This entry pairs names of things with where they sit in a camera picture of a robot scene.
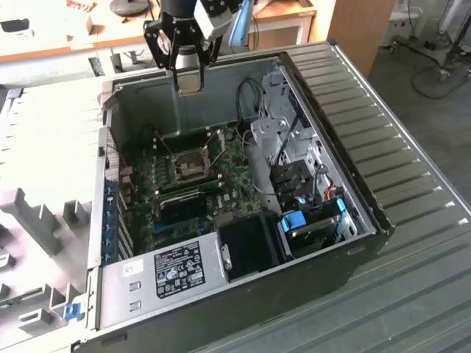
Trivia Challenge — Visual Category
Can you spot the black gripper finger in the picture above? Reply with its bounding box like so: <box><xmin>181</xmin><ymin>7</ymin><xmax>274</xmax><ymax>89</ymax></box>
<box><xmin>143</xmin><ymin>16</ymin><xmax>182</xmax><ymax>96</ymax></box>
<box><xmin>198</xmin><ymin>35</ymin><xmax>222</xmax><ymax>94</ymax></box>

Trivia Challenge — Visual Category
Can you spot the silver CPU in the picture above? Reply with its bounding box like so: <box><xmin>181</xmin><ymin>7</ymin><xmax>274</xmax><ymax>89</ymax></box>
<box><xmin>177</xmin><ymin>79</ymin><xmax>205</xmax><ymax>98</ymax></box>

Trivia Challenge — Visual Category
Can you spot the metal socket cover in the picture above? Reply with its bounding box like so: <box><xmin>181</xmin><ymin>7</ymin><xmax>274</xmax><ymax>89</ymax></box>
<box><xmin>200</xmin><ymin>128</ymin><xmax>227</xmax><ymax>168</ymax></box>

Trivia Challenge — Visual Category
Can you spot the CPU socket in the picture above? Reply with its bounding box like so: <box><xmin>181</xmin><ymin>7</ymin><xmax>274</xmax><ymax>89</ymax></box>
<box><xmin>171</xmin><ymin>145</ymin><xmax>218</xmax><ymax>184</ymax></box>

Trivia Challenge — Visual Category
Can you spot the blue expansion slot retainer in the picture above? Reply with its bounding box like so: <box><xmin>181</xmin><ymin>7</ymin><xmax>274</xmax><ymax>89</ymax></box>
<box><xmin>102</xmin><ymin>178</ymin><xmax>119</xmax><ymax>266</ymax></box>

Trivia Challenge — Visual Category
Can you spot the round dark grey object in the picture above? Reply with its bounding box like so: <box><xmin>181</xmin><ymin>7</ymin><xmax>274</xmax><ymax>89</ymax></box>
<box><xmin>109</xmin><ymin>0</ymin><xmax>148</xmax><ymax>16</ymax></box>

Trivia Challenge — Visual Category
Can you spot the brown cardboard box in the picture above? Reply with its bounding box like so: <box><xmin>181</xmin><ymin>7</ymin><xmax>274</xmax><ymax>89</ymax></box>
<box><xmin>65</xmin><ymin>14</ymin><xmax>97</xmax><ymax>51</ymax></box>

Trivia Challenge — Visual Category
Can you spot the small wooden table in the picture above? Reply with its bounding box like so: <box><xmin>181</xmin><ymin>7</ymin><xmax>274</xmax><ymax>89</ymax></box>
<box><xmin>248</xmin><ymin>0</ymin><xmax>318</xmax><ymax>51</ymax></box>

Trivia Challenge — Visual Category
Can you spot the red printed packet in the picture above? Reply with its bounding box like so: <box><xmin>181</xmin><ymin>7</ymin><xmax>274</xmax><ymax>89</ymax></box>
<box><xmin>65</xmin><ymin>0</ymin><xmax>99</xmax><ymax>12</ymax></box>

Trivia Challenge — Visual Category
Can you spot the silver metal drive cage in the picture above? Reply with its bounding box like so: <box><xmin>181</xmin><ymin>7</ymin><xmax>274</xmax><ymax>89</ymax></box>
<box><xmin>249</xmin><ymin>68</ymin><xmax>325</xmax><ymax>167</ymax></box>

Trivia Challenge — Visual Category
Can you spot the light wooden desk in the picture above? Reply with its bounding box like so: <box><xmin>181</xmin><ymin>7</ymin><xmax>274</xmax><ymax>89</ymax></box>
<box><xmin>0</xmin><ymin>0</ymin><xmax>165</xmax><ymax>74</ymax></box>

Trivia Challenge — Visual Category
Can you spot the green motherboard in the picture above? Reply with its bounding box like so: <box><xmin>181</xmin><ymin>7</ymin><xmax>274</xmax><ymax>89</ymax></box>
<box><xmin>121</xmin><ymin>123</ymin><xmax>266</xmax><ymax>255</ymax></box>

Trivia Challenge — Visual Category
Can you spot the black desk device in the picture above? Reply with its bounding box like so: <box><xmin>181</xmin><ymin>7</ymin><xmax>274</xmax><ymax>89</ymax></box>
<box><xmin>0</xmin><ymin>17</ymin><xmax>31</xmax><ymax>35</ymax></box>

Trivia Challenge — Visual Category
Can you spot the green RAM stick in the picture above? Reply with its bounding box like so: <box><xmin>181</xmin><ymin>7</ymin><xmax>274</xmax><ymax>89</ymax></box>
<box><xmin>157</xmin><ymin>179</ymin><xmax>222</xmax><ymax>196</ymax></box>
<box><xmin>0</xmin><ymin>288</ymin><xmax>43</xmax><ymax>310</ymax></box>

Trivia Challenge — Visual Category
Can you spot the brown wooden cabinet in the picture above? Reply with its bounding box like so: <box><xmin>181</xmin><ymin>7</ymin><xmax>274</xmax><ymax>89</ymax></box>
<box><xmin>326</xmin><ymin>0</ymin><xmax>397</xmax><ymax>79</ymax></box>

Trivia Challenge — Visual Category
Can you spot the black plastic disk bay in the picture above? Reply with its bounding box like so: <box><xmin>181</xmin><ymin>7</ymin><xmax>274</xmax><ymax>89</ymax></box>
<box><xmin>268</xmin><ymin>158</ymin><xmax>314</xmax><ymax>215</ymax></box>

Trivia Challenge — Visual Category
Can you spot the finned chipset heatsink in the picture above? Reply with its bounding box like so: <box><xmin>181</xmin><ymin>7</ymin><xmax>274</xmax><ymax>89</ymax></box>
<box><xmin>158</xmin><ymin>193</ymin><xmax>208</xmax><ymax>226</ymax></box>

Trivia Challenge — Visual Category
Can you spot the hard disk in blue carrier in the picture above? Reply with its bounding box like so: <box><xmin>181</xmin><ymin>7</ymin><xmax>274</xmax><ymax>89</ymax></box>
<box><xmin>277</xmin><ymin>196</ymin><xmax>350</xmax><ymax>259</ymax></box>

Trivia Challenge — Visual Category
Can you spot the white machine base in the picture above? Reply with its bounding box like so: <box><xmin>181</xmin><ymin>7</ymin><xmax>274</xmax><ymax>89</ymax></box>
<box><xmin>380</xmin><ymin>0</ymin><xmax>421</xmax><ymax>49</ymax></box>

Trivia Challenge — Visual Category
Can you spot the black plastic fan shroud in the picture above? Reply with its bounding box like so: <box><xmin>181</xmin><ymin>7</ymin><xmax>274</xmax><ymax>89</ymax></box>
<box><xmin>216</xmin><ymin>212</ymin><xmax>286</xmax><ymax>282</ymax></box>

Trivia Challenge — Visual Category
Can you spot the grey parts rack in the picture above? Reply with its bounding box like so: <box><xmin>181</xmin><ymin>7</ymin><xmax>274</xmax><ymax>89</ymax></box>
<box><xmin>0</xmin><ymin>187</ymin><xmax>95</xmax><ymax>353</ymax></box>

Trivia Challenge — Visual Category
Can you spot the black wheeled stand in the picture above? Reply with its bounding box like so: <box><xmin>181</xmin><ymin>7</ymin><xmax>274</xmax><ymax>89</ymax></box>
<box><xmin>436</xmin><ymin>0</ymin><xmax>471</xmax><ymax>84</ymax></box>

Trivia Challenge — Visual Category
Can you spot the silver power supply unit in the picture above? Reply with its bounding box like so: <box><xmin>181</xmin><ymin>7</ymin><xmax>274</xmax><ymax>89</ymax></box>
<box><xmin>98</xmin><ymin>232</ymin><xmax>232</xmax><ymax>331</ymax></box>

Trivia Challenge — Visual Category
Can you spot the black PC case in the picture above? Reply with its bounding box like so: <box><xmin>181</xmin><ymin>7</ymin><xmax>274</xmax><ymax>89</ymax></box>
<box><xmin>69</xmin><ymin>50</ymin><xmax>397</xmax><ymax>353</ymax></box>

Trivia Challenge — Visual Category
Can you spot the blue plastic clip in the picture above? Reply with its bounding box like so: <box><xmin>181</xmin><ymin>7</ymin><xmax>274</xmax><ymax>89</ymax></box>
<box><xmin>62</xmin><ymin>301</ymin><xmax>83</xmax><ymax>321</ymax></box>

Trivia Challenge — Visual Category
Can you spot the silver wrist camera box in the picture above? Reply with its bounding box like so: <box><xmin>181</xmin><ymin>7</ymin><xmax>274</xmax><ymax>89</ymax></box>
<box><xmin>194</xmin><ymin>0</ymin><xmax>237</xmax><ymax>40</ymax></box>

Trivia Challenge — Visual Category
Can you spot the white wire loop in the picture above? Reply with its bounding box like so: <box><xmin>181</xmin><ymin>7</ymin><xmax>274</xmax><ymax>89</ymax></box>
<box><xmin>241</xmin><ymin>126</ymin><xmax>259</xmax><ymax>149</ymax></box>

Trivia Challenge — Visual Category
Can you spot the thick grey wire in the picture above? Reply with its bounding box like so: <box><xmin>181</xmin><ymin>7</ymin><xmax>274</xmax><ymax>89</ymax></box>
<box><xmin>311</xmin><ymin>164</ymin><xmax>329</xmax><ymax>202</ymax></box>

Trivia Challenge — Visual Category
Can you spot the orange wire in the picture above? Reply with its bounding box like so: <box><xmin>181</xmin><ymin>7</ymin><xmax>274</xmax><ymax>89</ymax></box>
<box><xmin>322</xmin><ymin>175</ymin><xmax>335</xmax><ymax>202</ymax></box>

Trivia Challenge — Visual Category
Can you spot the black floor cable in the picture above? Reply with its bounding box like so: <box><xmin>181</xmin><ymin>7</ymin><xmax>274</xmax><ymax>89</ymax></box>
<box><xmin>411</xmin><ymin>61</ymin><xmax>471</xmax><ymax>99</ymax></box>

